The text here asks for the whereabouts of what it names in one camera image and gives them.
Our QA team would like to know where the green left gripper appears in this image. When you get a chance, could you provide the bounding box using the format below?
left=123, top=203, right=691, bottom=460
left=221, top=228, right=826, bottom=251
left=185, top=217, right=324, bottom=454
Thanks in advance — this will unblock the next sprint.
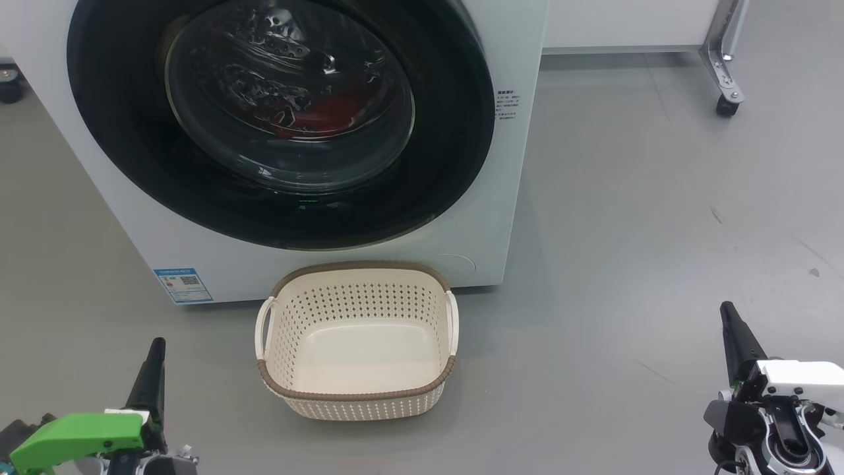
left=10, top=338, right=166, bottom=473

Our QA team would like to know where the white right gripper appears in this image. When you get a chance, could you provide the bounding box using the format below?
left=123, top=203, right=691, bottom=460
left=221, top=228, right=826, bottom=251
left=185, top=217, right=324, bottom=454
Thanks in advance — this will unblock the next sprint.
left=720, top=301, right=844, bottom=398

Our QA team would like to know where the plain red fuzzy cloth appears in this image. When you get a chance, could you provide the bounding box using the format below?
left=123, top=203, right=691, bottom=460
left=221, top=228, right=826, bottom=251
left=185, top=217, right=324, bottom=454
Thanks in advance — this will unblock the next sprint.
left=274, top=82, right=391, bottom=141

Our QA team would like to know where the black round glass washer door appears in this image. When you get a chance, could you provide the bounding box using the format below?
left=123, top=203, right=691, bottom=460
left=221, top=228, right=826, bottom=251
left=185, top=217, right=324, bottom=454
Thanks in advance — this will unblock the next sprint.
left=66, top=0, right=497, bottom=251

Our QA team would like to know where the cream perforated laundry basket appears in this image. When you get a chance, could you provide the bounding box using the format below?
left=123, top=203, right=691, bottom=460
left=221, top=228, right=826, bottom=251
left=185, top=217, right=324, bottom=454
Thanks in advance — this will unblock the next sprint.
left=255, top=261, right=460, bottom=422

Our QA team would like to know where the white front-load washing machine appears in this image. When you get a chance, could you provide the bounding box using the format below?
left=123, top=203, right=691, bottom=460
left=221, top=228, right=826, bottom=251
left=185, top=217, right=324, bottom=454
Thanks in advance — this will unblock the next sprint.
left=0, top=0, right=551, bottom=305

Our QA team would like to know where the blue energy label sticker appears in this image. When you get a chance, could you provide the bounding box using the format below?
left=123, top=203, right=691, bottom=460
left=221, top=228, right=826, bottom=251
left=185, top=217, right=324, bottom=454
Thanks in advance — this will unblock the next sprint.
left=154, top=267, right=214, bottom=304

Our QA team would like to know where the white partition panel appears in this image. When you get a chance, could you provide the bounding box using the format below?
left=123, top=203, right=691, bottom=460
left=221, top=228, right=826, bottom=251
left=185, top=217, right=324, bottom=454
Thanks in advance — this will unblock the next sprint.
left=542, top=0, right=723, bottom=55

